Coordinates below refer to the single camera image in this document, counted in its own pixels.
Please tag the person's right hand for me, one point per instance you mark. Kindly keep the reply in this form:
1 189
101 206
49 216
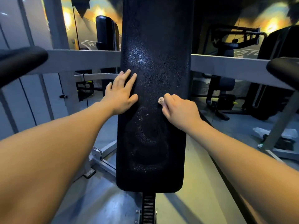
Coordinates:
181 114

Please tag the person's left hand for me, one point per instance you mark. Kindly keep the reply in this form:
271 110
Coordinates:
119 97

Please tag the beige cleaning cloth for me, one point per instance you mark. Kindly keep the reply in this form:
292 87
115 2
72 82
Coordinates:
161 100

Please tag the black padded backrest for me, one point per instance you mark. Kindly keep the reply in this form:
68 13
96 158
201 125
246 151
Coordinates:
154 142

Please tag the person's right forearm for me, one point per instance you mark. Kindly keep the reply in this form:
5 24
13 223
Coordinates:
245 170

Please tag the person's left forearm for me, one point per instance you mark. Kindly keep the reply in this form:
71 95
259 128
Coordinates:
46 160

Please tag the black seated gym machine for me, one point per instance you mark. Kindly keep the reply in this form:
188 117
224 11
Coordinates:
84 87

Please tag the black pillar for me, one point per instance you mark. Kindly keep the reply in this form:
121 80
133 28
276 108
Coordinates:
106 32

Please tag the chrome guide rod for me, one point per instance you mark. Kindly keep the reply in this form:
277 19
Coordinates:
46 97
9 113

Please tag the white cloth bundle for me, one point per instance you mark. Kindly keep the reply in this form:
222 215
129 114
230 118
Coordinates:
261 131

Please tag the green white small packet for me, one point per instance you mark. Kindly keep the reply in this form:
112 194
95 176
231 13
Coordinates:
260 145

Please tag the brown partition base rail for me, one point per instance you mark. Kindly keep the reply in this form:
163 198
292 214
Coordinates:
230 188

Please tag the black notched adjustment post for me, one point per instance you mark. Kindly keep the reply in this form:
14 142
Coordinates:
148 209

